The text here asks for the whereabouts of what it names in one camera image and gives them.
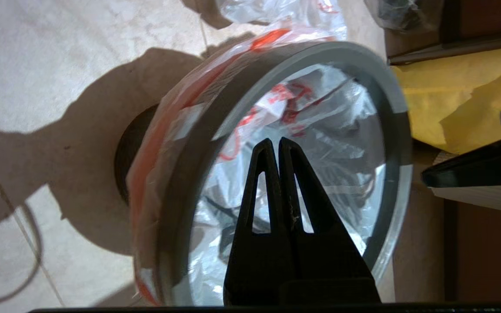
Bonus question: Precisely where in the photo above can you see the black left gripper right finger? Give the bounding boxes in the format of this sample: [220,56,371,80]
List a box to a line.
[278,137,381,305]

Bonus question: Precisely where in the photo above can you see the grey bin ring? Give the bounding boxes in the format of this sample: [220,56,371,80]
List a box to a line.
[157,41,413,306]

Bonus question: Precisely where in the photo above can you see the dark brown wooden board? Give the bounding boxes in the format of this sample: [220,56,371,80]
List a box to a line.
[387,30,501,66]

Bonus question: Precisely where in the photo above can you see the yellow fabric bag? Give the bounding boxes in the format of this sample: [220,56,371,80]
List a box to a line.
[392,47,501,155]

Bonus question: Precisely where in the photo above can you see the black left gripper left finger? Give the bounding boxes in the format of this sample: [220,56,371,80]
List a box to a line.
[224,138,294,306]

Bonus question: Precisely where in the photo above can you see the clear plastic bag dark contents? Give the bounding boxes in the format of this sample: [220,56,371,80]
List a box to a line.
[364,0,444,33]

